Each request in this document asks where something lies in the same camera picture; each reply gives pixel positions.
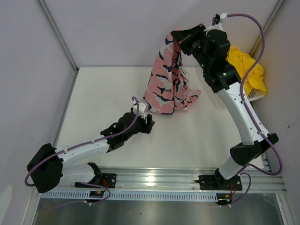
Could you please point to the white perforated plastic basket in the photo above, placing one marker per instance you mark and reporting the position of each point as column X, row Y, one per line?
column 255, row 95

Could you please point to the left aluminium corner post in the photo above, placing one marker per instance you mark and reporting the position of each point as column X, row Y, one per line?
column 57, row 33

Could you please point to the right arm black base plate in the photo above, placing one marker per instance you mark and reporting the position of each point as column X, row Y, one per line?
column 213, row 182

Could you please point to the aluminium mounting rail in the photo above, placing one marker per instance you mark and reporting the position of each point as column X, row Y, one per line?
column 183, row 180

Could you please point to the right aluminium corner post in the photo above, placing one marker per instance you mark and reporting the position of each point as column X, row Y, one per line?
column 274, row 14

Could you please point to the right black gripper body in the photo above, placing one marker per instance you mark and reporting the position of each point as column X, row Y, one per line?
column 194, row 44

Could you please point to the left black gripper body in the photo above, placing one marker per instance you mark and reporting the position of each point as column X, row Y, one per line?
column 143, row 127

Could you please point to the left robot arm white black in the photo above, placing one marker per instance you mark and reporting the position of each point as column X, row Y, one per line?
column 55, row 167

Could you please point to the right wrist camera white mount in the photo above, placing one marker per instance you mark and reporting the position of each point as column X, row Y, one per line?
column 217, row 22

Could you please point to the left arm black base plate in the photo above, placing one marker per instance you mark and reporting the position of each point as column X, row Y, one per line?
column 107, row 180

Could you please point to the white slotted cable duct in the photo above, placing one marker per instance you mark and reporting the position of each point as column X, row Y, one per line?
column 132, row 195

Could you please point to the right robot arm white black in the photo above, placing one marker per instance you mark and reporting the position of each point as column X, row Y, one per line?
column 210, row 48

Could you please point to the pink whale print shorts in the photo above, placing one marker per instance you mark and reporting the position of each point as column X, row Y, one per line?
column 168, row 88

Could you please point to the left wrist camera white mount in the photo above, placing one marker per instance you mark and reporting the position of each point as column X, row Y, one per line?
column 140, row 110

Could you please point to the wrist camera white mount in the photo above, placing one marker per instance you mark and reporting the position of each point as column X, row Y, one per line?
column 140, row 110
column 217, row 22

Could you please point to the aluminium corner post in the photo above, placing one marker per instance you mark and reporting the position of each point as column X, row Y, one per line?
column 57, row 33
column 274, row 14

